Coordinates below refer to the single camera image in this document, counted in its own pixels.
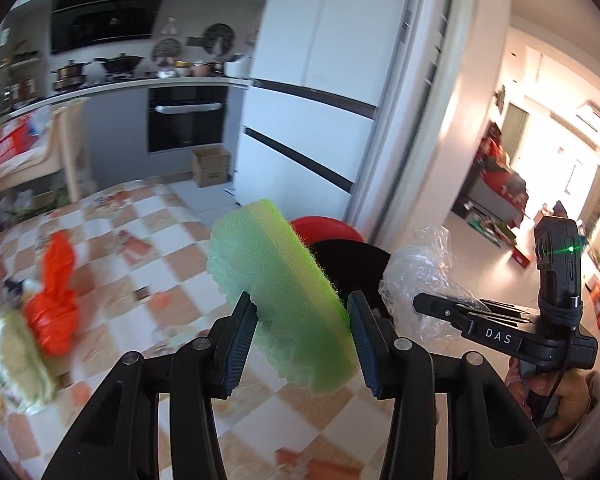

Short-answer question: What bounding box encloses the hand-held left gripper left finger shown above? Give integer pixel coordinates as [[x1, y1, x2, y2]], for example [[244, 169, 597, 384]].
[[42, 291, 258, 480]]

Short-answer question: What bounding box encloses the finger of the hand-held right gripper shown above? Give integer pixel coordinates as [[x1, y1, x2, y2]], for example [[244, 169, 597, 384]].
[[479, 299, 539, 329], [413, 292, 526, 356]]

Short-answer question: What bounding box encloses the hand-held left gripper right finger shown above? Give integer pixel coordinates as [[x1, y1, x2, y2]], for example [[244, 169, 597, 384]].
[[347, 291, 566, 480]]

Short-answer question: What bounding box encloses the black trash bin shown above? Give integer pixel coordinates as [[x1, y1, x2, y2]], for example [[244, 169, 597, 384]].
[[310, 240, 397, 322]]

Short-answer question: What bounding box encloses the green sponge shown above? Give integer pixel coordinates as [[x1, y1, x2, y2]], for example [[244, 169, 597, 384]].
[[206, 199, 357, 394]]

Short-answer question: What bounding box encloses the clear plastic bag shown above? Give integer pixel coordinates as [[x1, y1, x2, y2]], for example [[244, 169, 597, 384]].
[[379, 225, 487, 342]]

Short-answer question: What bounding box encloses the orange plastic bag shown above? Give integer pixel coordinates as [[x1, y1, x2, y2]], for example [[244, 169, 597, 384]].
[[22, 232, 79, 357]]

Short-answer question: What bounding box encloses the pale green plastic bag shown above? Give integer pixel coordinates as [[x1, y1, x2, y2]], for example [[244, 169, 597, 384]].
[[0, 307, 57, 414]]

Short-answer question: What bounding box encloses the person's right hand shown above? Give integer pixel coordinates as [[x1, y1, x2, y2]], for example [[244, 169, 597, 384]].
[[541, 374, 594, 442]]

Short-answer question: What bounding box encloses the pile of papers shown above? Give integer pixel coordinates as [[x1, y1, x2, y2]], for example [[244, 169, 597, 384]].
[[467, 210, 519, 249]]

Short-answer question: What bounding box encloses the red sofa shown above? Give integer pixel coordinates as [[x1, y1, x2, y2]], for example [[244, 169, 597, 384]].
[[467, 165, 529, 229]]

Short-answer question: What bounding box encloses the red stool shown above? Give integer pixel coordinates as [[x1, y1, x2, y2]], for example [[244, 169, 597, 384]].
[[289, 216, 365, 247]]

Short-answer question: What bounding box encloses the checkered starfish tablecloth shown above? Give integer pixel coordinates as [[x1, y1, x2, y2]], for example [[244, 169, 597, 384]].
[[0, 180, 397, 480]]

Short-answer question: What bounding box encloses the air conditioner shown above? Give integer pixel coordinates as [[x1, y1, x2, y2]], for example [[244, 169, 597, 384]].
[[575, 102, 600, 129]]

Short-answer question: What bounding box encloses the cardboard box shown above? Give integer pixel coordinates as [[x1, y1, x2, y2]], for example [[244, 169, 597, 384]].
[[191, 147, 231, 189]]

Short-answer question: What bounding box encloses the black built-in oven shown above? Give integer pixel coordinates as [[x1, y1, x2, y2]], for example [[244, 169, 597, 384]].
[[147, 85, 229, 154]]

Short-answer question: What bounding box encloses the beige storage trolley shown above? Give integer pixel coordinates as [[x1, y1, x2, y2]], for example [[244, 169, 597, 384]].
[[0, 99, 89, 207]]

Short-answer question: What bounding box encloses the grey kitchen counter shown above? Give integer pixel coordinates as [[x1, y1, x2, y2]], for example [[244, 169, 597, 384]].
[[0, 75, 251, 162]]

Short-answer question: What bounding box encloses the white refrigerator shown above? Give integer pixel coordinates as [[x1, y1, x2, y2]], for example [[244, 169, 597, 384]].
[[230, 0, 421, 212]]

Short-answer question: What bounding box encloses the white rice cooker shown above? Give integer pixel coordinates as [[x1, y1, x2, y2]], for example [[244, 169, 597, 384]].
[[224, 55, 254, 79]]

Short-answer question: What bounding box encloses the red plastic basket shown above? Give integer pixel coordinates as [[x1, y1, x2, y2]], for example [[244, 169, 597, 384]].
[[0, 117, 36, 177]]

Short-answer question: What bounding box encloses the black wok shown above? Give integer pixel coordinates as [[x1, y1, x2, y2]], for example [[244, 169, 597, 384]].
[[96, 53, 145, 74]]

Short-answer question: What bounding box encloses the metal cooking pot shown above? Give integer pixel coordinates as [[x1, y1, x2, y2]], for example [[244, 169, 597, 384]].
[[51, 60, 91, 89]]

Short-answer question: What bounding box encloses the black range hood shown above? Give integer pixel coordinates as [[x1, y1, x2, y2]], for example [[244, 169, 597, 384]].
[[50, 0, 173, 56]]

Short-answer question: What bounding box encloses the grey sliding door frame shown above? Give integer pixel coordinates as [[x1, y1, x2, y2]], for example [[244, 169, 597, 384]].
[[350, 0, 481, 241]]

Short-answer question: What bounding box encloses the small round wall rack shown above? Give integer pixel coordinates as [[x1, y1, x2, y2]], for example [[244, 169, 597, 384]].
[[152, 37, 183, 64]]

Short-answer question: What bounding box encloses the large round wall rack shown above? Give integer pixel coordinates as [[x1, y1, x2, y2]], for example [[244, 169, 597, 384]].
[[202, 23, 236, 54]]

